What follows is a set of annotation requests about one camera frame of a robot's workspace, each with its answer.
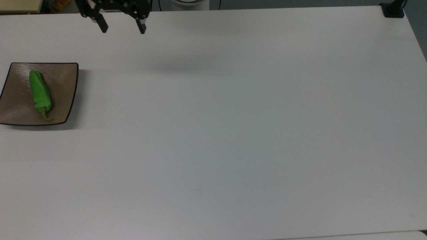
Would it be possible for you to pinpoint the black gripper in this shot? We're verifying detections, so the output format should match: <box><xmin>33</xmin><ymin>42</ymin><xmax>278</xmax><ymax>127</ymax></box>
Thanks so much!
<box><xmin>75</xmin><ymin>0</ymin><xmax>152</xmax><ymax>35</ymax></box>

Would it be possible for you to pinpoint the green chili pepper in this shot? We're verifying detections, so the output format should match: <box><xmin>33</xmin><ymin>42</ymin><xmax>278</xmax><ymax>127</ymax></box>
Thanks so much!
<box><xmin>29</xmin><ymin>70</ymin><xmax>54</xmax><ymax>122</ymax></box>

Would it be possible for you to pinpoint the brown square ceramic plate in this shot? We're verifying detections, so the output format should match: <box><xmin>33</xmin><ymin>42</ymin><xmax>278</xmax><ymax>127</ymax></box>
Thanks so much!
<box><xmin>0</xmin><ymin>62</ymin><xmax>79</xmax><ymax>126</ymax></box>

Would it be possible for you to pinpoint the orange object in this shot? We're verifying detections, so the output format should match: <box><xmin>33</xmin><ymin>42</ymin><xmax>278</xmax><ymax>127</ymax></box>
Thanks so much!
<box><xmin>50</xmin><ymin>0</ymin><xmax>72</xmax><ymax>12</ymax></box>

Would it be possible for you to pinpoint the beige wooden desk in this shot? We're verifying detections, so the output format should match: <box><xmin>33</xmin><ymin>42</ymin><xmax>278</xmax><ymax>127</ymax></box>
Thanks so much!
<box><xmin>0</xmin><ymin>0</ymin><xmax>43</xmax><ymax>14</ymax></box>

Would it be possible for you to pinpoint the black stand clamp base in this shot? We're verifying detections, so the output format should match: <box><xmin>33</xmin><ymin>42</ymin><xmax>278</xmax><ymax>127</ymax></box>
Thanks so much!
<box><xmin>380</xmin><ymin>0</ymin><xmax>408</xmax><ymax>18</ymax></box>

